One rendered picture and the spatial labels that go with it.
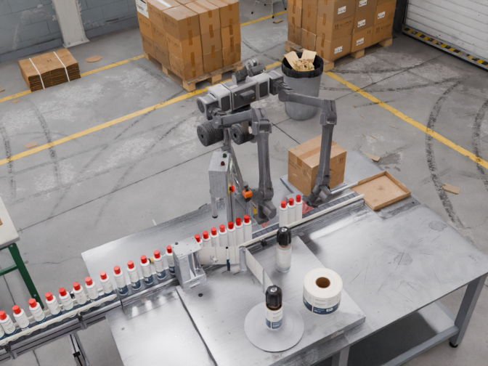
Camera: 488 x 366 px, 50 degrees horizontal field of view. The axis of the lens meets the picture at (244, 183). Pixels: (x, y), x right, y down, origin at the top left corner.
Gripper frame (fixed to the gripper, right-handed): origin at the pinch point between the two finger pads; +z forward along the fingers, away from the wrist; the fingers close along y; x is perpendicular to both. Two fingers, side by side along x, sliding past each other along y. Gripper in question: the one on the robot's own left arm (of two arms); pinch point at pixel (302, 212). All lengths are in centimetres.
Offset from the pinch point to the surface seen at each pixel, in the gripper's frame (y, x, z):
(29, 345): 7, -128, 113
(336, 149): -23.1, 20.0, -39.2
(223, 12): -340, 88, -59
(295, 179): -30.6, 11.5, -7.6
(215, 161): -8, -74, -11
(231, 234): 3, -45, 24
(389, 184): -4, 63, -36
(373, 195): 0, 50, -26
